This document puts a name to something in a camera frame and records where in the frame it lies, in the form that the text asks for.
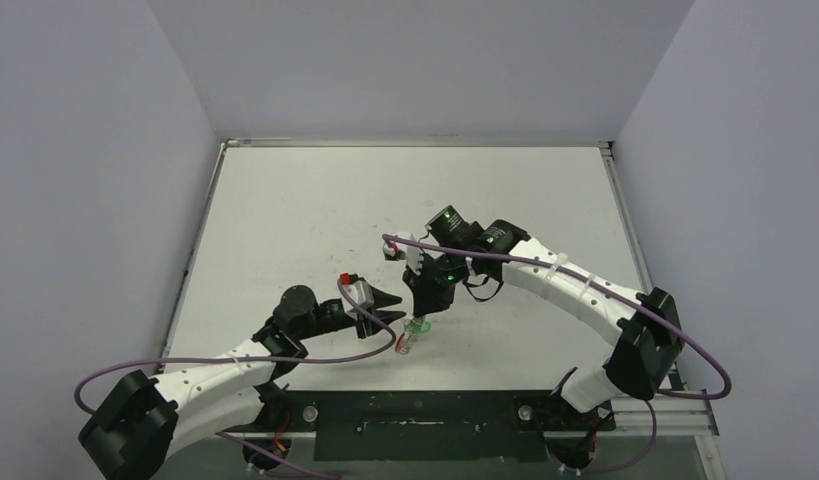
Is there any metal keyring with red handle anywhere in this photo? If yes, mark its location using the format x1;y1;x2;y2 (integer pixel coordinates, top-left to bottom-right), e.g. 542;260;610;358
394;317;432;355

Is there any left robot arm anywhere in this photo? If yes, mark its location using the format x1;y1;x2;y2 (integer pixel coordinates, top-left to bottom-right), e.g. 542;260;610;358
74;275;405;479

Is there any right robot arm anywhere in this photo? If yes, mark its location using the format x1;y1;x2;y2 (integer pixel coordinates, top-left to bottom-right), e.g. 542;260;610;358
383;206;684;429

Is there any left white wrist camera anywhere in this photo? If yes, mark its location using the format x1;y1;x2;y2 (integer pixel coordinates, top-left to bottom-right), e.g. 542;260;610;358
338;273;374;310

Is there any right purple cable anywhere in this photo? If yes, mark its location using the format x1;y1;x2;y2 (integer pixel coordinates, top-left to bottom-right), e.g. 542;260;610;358
381;233;734;477

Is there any purple cable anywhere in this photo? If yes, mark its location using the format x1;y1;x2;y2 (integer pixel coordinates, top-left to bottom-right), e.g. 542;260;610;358
73;278;398;480
381;233;734;477

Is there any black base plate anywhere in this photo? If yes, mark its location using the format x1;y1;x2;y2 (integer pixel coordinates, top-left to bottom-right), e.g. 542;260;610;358
218;390;616;464

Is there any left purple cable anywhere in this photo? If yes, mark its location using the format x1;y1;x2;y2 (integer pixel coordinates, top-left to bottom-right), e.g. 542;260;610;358
73;278;398;480

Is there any aluminium front rail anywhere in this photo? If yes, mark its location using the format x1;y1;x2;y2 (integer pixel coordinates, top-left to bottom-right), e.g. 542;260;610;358
122;389;719;440

